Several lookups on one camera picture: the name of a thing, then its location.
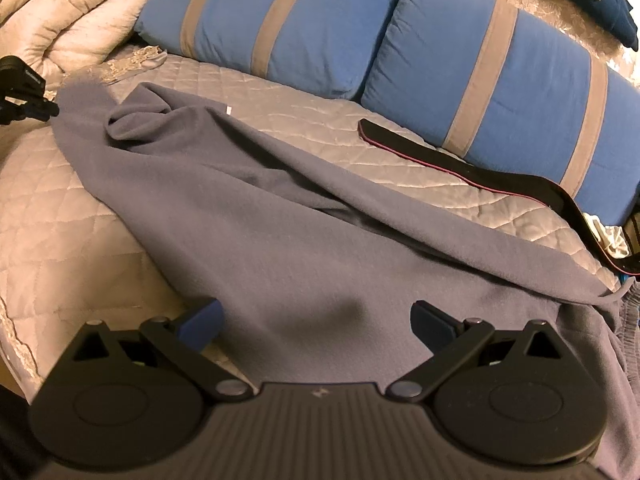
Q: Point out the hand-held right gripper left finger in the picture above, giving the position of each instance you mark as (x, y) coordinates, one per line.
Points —
(202, 325)

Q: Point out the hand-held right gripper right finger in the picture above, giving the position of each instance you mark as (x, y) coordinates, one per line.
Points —
(432, 327)

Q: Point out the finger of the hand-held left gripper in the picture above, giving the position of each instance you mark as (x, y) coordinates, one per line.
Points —
(37, 109)

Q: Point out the grey sweatpants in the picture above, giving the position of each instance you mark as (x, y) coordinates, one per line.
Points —
(300, 240)

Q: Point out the cream comforter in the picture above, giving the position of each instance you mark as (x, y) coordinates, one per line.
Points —
(80, 20)

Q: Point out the lace-trimmed cloth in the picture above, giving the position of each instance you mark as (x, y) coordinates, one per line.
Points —
(135, 62)

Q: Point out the black belt with red edge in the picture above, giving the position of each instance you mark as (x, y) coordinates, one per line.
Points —
(500, 177)

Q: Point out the white crumpled cloth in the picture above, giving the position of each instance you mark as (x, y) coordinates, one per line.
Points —
(612, 240)

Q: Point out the blue pillow with grey stripes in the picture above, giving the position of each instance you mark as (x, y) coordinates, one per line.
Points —
(530, 90)
(325, 25)

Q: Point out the dark blue cushion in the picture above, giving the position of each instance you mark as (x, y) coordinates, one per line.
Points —
(620, 15)

